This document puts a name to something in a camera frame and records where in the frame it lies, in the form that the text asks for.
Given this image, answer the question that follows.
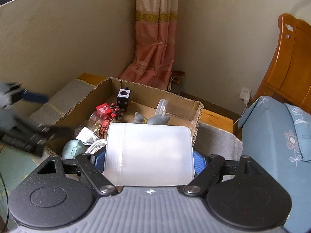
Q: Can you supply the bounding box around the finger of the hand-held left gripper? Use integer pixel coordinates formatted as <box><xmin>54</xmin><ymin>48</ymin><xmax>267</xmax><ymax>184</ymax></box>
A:
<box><xmin>21</xmin><ymin>91</ymin><xmax>49</xmax><ymax>103</ymax></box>
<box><xmin>35</xmin><ymin>124</ymin><xmax>74</xmax><ymax>142</ymax></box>

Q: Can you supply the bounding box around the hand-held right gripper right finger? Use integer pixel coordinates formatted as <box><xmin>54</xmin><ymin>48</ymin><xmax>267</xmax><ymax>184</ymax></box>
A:
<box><xmin>181</xmin><ymin>150</ymin><xmax>261</xmax><ymax>197</ymax></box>

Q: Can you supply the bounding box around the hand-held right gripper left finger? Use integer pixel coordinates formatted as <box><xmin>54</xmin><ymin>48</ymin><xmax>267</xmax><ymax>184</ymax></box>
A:
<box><xmin>36</xmin><ymin>149</ymin><xmax>119</xmax><ymax>196</ymax></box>

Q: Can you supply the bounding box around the pale green round case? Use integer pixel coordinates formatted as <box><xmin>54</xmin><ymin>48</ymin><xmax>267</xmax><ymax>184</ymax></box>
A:
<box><xmin>61</xmin><ymin>139</ymin><xmax>84</xmax><ymax>159</ymax></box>

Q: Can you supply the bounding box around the clear jar with red label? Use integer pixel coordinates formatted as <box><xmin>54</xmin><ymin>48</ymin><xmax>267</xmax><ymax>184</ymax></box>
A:
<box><xmin>89</xmin><ymin>111</ymin><xmax>119</xmax><ymax>139</ymax></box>

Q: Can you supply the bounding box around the white translucent plastic container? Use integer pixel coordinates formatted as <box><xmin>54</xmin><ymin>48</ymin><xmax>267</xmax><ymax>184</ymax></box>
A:
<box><xmin>102</xmin><ymin>123</ymin><xmax>197</xmax><ymax>187</ymax></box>

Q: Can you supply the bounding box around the cardboard box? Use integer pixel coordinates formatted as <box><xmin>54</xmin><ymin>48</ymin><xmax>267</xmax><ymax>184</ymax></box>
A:
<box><xmin>46</xmin><ymin>77</ymin><xmax>204</xmax><ymax>156</ymax></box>

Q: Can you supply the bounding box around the grey blanket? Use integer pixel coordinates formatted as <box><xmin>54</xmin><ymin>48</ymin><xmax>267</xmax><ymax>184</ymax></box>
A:
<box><xmin>28</xmin><ymin>80</ymin><xmax>243</xmax><ymax>182</ymax></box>

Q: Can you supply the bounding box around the silver foil packet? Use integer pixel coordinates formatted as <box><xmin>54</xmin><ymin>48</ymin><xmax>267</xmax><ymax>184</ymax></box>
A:
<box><xmin>74</xmin><ymin>126</ymin><xmax>98</xmax><ymax>143</ymax></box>

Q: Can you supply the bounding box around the teal checked mat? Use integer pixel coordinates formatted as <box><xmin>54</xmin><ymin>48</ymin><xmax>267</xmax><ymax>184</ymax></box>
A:
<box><xmin>0</xmin><ymin>141</ymin><xmax>52</xmax><ymax>224</ymax></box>

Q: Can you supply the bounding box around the grey cat figure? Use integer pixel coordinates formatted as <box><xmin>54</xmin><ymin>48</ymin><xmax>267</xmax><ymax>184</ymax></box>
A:
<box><xmin>134</xmin><ymin>112</ymin><xmax>170</xmax><ymax>126</ymax></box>

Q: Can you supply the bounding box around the black and red toy train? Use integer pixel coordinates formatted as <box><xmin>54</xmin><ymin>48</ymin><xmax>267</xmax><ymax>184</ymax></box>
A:
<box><xmin>109</xmin><ymin>87</ymin><xmax>132</xmax><ymax>122</ymax></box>

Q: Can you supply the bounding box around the clear jar with white lid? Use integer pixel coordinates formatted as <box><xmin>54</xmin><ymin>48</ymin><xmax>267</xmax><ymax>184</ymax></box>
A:
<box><xmin>155</xmin><ymin>99</ymin><xmax>195</xmax><ymax>122</ymax></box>

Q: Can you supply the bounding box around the small brown object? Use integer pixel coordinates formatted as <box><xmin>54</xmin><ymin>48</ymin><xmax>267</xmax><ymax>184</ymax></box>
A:
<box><xmin>170</xmin><ymin>71</ymin><xmax>185</xmax><ymax>91</ymax></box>

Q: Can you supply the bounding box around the blue floral pillow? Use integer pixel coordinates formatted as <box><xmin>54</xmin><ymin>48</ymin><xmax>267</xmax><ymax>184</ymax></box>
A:
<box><xmin>284</xmin><ymin>103</ymin><xmax>311</xmax><ymax>163</ymax></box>

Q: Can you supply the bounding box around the wooden headboard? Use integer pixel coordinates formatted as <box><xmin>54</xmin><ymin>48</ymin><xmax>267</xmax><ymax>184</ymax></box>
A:
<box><xmin>253</xmin><ymin>13</ymin><xmax>311</xmax><ymax>114</ymax></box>

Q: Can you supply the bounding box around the pink curtain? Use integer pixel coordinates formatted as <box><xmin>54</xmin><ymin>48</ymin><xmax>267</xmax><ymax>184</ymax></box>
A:
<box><xmin>119</xmin><ymin>0</ymin><xmax>180</xmax><ymax>91</ymax></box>

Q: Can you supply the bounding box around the white coiled cable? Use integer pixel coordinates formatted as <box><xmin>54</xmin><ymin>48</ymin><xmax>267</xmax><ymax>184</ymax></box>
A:
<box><xmin>85</xmin><ymin>139</ymin><xmax>107</xmax><ymax>154</ymax></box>

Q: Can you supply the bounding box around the white wall socket with charger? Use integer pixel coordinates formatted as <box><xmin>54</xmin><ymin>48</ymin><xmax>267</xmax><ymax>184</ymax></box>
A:
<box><xmin>239</xmin><ymin>87</ymin><xmax>252</xmax><ymax>103</ymax></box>

